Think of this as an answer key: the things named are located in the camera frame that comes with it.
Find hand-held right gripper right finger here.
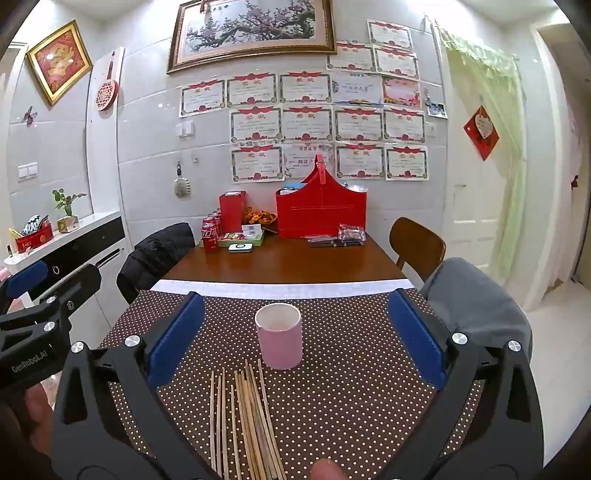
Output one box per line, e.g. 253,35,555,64
376,288,546,480

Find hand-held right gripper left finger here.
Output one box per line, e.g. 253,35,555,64
51,292,218,480

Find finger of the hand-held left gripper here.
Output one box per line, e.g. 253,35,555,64
0,264,102,358
0,261,49,319

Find pink cup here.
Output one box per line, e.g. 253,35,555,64
255,303,304,371

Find bunch of wooden chopsticks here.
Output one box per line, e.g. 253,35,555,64
209,359,288,480

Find person's left hand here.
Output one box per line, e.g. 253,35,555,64
23,383,58,460

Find person's right hand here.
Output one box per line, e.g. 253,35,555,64
310,459,345,480

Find white and black cabinet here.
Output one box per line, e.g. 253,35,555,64
4,211,129,352

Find red tin with items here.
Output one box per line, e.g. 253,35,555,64
8,214,52,256

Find small potted plant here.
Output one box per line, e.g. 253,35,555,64
52,188,88,232

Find black jacket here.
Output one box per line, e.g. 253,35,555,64
116,223,195,304

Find wooden chair back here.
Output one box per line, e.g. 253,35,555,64
389,217,447,283

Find brown polka dot tablecloth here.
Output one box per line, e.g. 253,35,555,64
99,288,485,480

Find green flat box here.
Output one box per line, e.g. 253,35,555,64
217,229,265,248

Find clear plastic packet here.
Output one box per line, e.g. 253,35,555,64
338,223,368,244

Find white door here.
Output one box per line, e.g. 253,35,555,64
442,46,511,280

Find red box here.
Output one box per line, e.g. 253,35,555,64
219,190,247,232

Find hanging round brush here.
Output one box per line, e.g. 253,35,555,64
172,161,193,199

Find orange snacks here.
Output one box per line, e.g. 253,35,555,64
242,208,278,226

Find red round hanging ornament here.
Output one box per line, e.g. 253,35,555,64
95,51,120,113

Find red diamond door ornament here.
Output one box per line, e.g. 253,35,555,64
464,106,501,162

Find red framed picture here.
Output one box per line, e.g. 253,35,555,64
26,20,93,106

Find green curtain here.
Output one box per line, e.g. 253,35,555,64
438,27,528,297

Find framed blossom painting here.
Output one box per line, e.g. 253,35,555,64
167,0,337,75

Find red basket with handle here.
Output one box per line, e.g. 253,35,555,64
276,154,368,239

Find group of wall certificates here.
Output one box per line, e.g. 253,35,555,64
179,18,448,182

